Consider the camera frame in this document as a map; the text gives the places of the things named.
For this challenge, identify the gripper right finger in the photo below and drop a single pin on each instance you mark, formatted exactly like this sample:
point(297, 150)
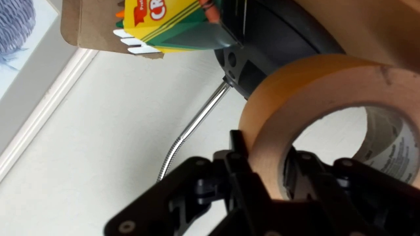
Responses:
point(367, 186)

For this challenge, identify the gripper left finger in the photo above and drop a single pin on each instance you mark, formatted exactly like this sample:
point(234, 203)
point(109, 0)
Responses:
point(183, 183)

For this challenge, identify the orange masking tape roll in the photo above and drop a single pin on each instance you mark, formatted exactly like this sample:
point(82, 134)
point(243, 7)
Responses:
point(265, 124)

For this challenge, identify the row of crayons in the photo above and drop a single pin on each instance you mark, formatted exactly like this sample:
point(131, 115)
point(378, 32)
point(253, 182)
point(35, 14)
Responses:
point(133, 42)

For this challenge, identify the yellow green crayon box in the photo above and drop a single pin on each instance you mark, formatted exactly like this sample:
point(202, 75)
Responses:
point(183, 23)

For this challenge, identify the black gooseneck desk lamp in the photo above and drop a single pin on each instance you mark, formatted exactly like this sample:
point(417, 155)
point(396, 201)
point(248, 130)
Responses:
point(275, 36)

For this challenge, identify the brown cardboard piece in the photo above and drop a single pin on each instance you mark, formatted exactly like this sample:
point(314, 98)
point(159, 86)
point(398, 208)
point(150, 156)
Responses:
point(88, 26)

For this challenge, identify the white framed picture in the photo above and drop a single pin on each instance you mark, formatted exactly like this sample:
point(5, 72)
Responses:
point(29, 75)

